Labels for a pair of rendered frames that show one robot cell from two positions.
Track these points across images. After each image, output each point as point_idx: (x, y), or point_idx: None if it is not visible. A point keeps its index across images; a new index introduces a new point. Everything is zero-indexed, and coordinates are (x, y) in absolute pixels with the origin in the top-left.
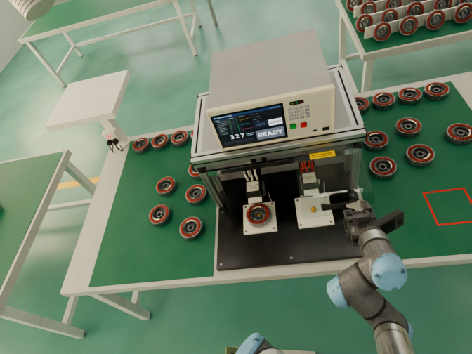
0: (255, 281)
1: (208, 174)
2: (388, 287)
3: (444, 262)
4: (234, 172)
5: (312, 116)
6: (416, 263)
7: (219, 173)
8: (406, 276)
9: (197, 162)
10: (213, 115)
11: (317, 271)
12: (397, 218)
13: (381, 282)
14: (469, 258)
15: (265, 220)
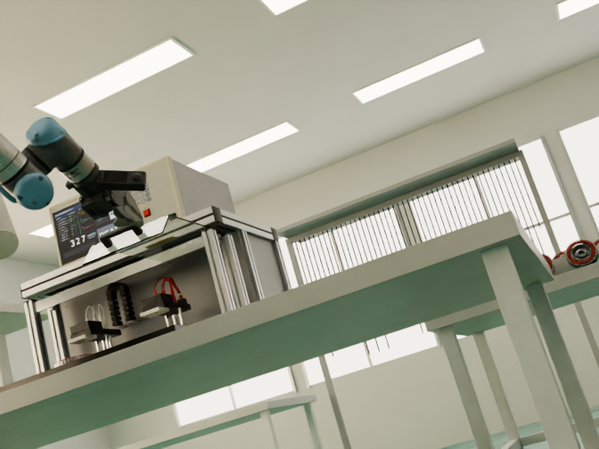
0: (0, 413)
1: (36, 307)
2: (32, 134)
3: (261, 305)
4: (66, 299)
5: (153, 200)
6: (221, 314)
7: (49, 303)
8: (50, 120)
9: (28, 284)
10: (55, 211)
11: (85, 363)
12: (133, 173)
13: (28, 131)
14: (293, 288)
15: (75, 355)
